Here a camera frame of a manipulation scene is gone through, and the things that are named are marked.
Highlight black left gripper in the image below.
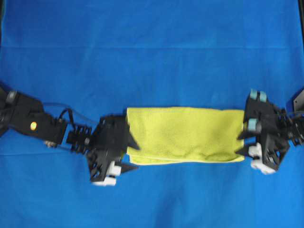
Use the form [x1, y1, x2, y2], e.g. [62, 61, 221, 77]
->
[87, 115, 140, 187]

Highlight blue table cloth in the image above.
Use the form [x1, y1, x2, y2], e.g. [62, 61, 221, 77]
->
[0, 0, 304, 228]

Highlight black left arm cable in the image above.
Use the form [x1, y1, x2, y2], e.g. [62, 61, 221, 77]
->
[41, 102, 102, 125]

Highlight yellow-green towel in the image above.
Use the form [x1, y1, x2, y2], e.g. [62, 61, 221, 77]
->
[127, 107, 245, 165]

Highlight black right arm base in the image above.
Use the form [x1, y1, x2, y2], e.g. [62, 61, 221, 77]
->
[286, 87, 304, 112]

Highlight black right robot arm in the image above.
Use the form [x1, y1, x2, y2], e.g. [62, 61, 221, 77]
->
[235, 96, 304, 174]

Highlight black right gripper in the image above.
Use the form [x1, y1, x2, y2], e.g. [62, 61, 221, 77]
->
[235, 99, 290, 175]

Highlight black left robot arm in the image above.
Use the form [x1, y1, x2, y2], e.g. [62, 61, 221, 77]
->
[0, 85, 140, 186]

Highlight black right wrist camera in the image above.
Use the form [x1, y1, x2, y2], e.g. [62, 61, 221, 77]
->
[244, 89, 267, 132]

